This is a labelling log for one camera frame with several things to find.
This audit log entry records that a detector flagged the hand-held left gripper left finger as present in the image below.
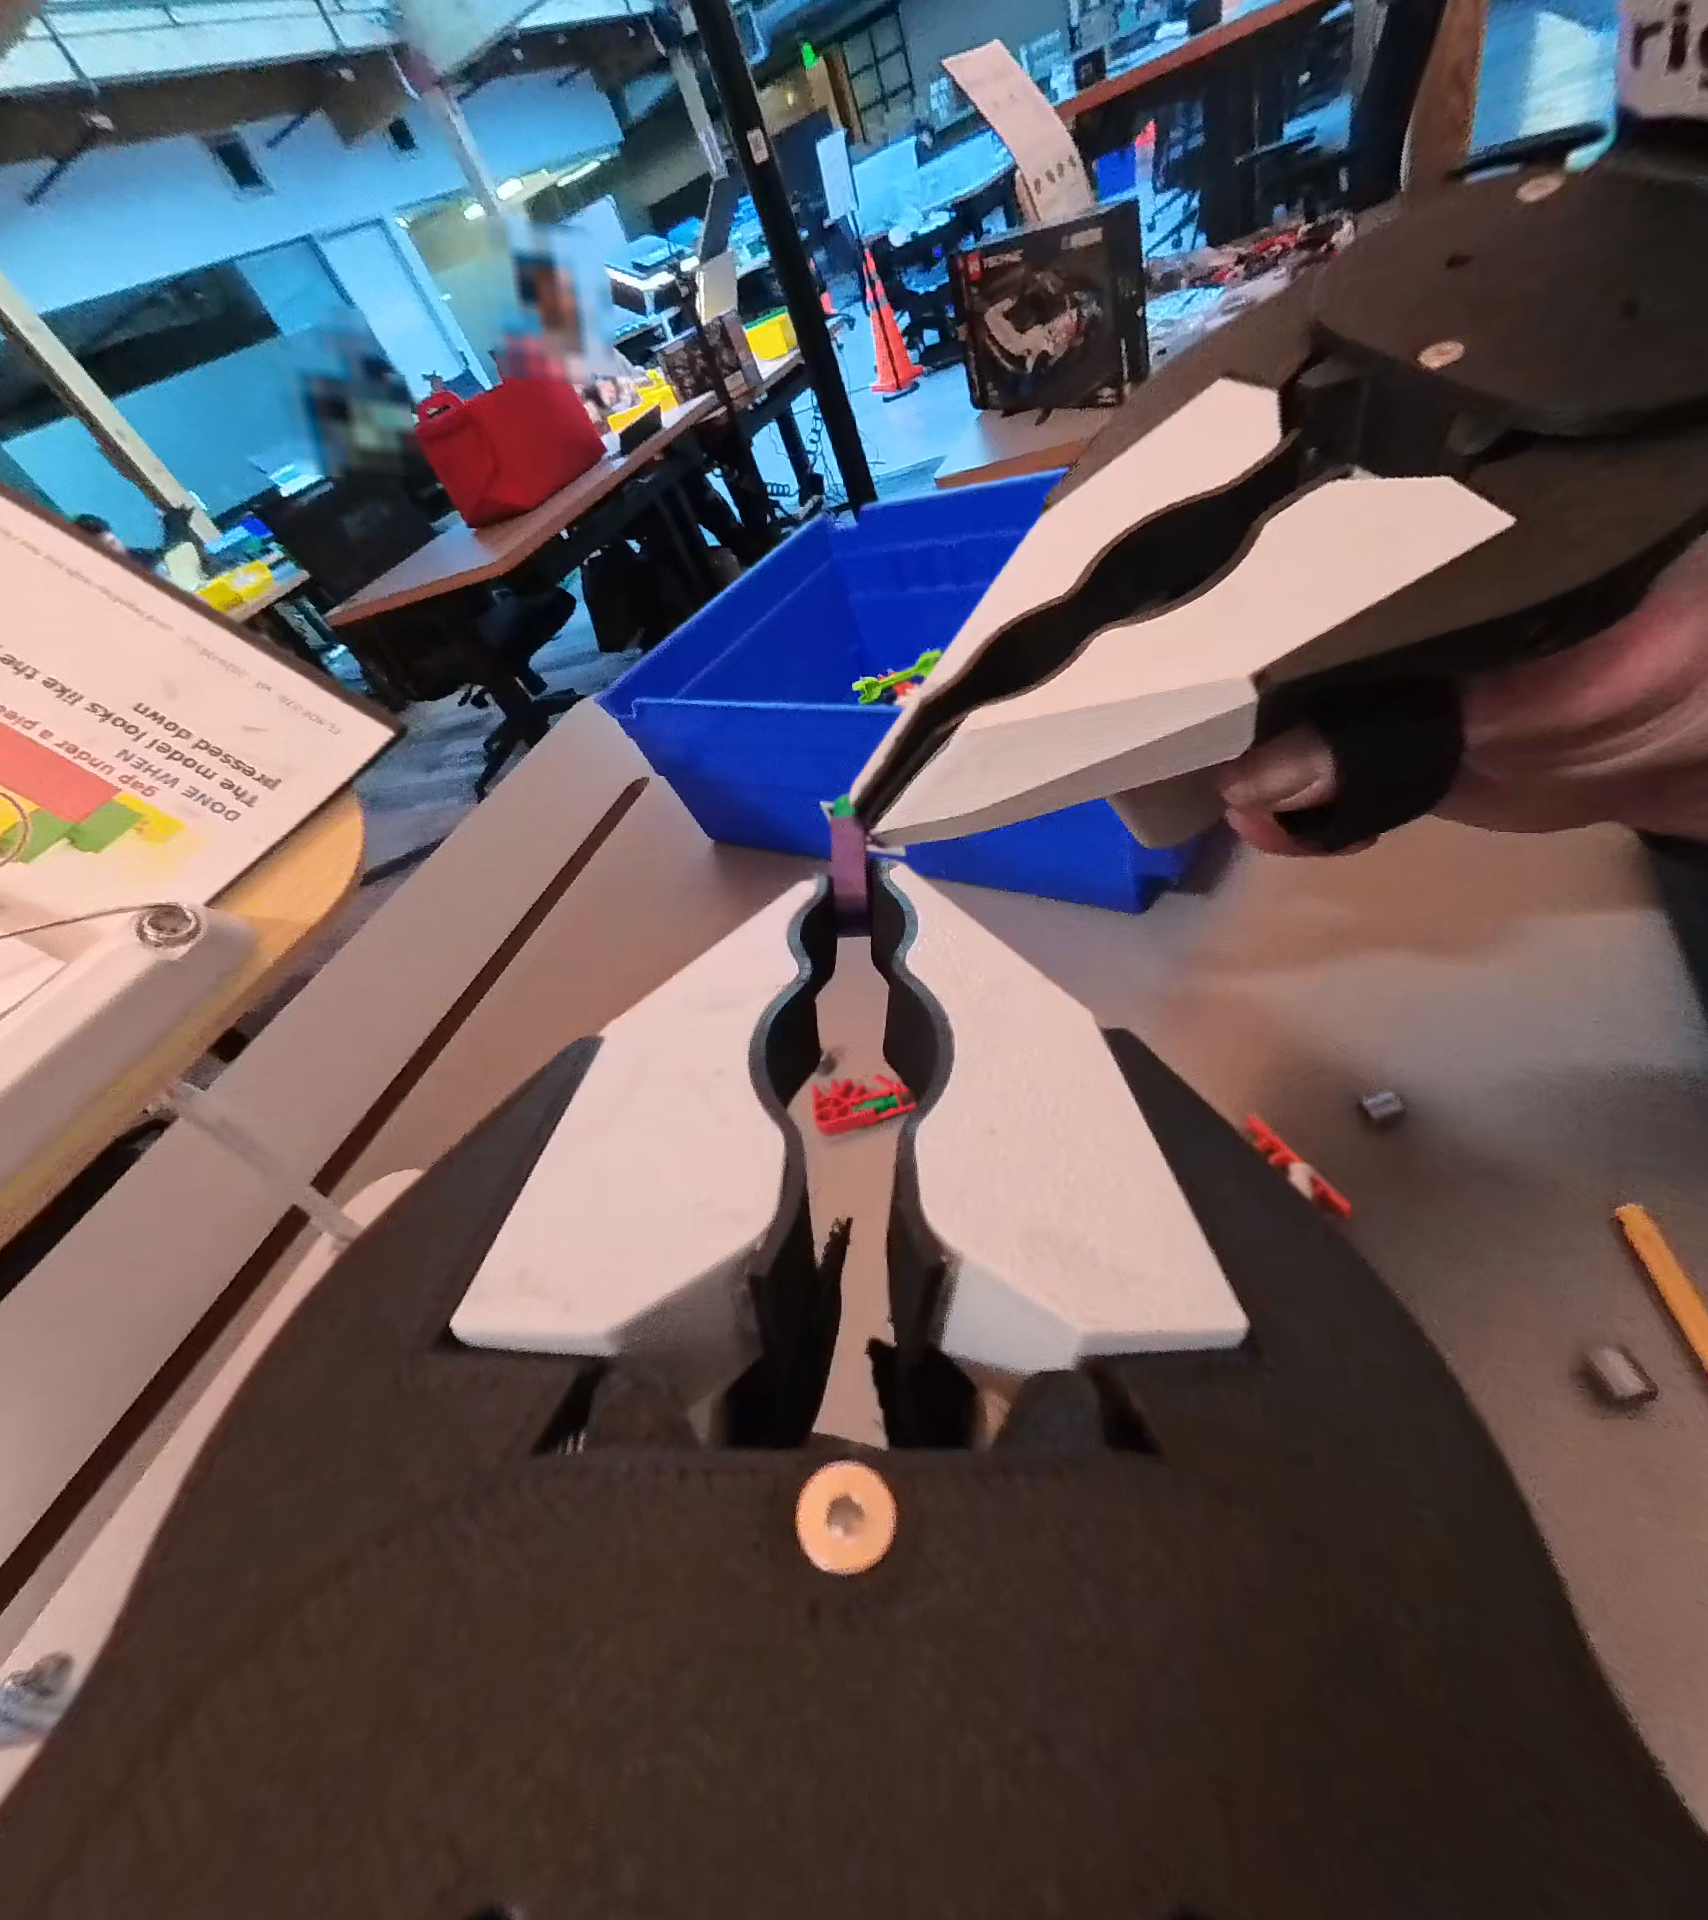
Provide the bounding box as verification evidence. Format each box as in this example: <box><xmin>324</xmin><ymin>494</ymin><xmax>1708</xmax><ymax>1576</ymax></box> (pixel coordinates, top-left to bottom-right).
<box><xmin>449</xmin><ymin>876</ymin><xmax>853</xmax><ymax>1448</ymax></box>

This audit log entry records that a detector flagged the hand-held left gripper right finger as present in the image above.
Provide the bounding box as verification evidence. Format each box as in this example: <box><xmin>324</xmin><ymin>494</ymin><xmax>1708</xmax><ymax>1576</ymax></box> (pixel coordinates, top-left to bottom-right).
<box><xmin>866</xmin><ymin>865</ymin><xmax>1254</xmax><ymax>1448</ymax></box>

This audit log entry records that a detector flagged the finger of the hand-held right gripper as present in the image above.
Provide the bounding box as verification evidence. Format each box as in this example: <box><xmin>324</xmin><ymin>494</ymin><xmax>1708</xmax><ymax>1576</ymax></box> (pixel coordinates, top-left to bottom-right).
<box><xmin>871</xmin><ymin>468</ymin><xmax>1518</xmax><ymax>852</ymax></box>
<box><xmin>849</xmin><ymin>376</ymin><xmax>1302</xmax><ymax>820</ymax></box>

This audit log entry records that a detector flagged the red green connector piece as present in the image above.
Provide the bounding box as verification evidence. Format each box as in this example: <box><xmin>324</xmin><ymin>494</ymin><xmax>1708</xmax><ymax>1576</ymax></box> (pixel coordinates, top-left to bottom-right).
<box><xmin>810</xmin><ymin>1068</ymin><xmax>921</xmax><ymax>1137</ymax></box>

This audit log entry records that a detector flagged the blue bin with white tag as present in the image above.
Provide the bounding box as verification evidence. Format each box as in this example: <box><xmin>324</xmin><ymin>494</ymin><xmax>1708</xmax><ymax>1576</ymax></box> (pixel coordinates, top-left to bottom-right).
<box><xmin>596</xmin><ymin>468</ymin><xmax>1234</xmax><ymax>916</ymax></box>

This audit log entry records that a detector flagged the person's right hand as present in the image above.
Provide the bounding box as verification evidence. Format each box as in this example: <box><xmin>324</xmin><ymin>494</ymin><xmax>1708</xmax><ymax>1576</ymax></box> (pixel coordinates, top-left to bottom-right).
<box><xmin>1217</xmin><ymin>491</ymin><xmax>1708</xmax><ymax>863</ymax></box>

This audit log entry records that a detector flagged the brown cluttered table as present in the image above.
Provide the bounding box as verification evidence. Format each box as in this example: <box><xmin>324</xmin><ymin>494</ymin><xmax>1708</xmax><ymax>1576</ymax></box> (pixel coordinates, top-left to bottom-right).
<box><xmin>932</xmin><ymin>405</ymin><xmax>1141</xmax><ymax>488</ymax></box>

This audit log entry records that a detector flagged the black printed toy box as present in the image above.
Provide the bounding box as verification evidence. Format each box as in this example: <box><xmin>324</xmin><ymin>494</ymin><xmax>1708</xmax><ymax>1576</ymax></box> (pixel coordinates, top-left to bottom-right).
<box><xmin>958</xmin><ymin>196</ymin><xmax>1154</xmax><ymax>417</ymax></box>

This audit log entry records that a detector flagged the orange red connector piece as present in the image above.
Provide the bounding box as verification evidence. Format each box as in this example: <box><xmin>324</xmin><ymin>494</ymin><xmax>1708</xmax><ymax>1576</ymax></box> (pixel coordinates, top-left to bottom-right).
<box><xmin>1241</xmin><ymin>1111</ymin><xmax>1355</xmax><ymax>1218</ymax></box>

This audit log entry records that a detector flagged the orange traffic cone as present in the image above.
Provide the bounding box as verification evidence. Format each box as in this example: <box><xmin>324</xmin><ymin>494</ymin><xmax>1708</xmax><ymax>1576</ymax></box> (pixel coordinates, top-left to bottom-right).
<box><xmin>862</xmin><ymin>245</ymin><xmax>927</xmax><ymax>394</ymax></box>

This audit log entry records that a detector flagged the black metal pole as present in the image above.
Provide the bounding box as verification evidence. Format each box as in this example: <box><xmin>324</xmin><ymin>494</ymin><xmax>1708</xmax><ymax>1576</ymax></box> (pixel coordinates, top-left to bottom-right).
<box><xmin>686</xmin><ymin>0</ymin><xmax>879</xmax><ymax>513</ymax></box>

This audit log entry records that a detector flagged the white document stand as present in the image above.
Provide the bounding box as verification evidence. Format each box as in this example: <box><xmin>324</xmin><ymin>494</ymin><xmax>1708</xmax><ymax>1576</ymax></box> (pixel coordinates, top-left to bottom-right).
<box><xmin>0</xmin><ymin>786</ymin><xmax>428</xmax><ymax>1861</ymax></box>

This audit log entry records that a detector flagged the wooden table with black legs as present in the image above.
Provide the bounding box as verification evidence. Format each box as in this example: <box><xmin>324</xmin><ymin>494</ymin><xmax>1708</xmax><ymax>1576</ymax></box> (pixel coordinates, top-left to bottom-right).
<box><xmin>326</xmin><ymin>381</ymin><xmax>818</xmax><ymax>720</ymax></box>

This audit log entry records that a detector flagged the red fabric bag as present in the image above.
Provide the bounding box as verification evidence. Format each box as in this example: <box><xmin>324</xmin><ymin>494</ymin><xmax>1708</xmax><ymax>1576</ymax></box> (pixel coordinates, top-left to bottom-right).
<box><xmin>413</xmin><ymin>376</ymin><xmax>611</xmax><ymax>529</ymax></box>

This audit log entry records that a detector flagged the white instruction sheet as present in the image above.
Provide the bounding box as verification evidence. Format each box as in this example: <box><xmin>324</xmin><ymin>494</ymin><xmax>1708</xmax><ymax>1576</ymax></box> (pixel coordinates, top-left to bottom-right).
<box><xmin>0</xmin><ymin>427</ymin><xmax>402</xmax><ymax>902</ymax></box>

